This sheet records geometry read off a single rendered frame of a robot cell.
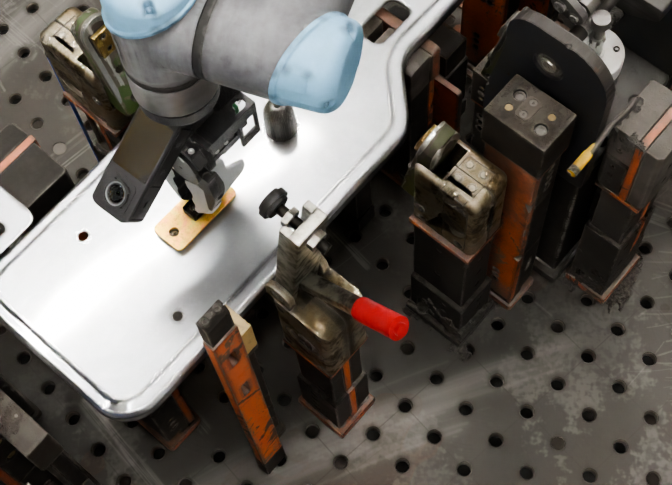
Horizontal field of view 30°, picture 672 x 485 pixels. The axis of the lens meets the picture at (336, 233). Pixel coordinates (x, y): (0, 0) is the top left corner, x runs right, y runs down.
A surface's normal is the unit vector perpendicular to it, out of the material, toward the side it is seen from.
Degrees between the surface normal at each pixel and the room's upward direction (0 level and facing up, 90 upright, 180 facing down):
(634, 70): 0
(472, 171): 0
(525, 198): 90
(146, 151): 31
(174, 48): 59
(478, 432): 0
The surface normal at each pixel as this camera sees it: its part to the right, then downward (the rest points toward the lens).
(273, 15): -0.04, -0.40
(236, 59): -0.30, 0.44
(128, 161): -0.40, 0.01
